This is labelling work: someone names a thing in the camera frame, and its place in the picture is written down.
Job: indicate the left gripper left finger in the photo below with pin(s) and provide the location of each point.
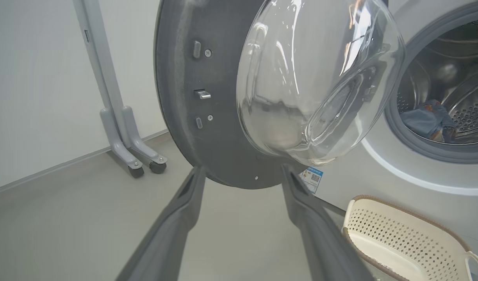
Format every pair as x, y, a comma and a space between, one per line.
168, 234

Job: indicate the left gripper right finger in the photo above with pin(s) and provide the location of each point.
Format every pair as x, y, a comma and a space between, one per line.
321, 242

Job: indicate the round dark washing machine door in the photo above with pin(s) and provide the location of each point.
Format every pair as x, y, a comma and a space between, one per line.
184, 78

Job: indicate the blue patterned clothes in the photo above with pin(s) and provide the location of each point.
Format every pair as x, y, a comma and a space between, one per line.
426, 121

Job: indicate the white perforated laundry basket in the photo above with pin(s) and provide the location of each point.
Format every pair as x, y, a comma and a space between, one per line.
399, 234

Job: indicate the white front-load washing machine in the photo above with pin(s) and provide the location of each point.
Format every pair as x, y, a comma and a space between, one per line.
379, 171

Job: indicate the blue energy label sticker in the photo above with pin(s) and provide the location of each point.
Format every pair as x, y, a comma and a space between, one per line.
313, 179

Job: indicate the grey caster foot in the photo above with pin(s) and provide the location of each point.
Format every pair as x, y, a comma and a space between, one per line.
145, 150
120, 150

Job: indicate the white partition panel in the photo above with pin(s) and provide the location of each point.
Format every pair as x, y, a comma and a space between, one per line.
36, 78

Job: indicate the grey partition post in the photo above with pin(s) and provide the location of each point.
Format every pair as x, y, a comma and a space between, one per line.
98, 58

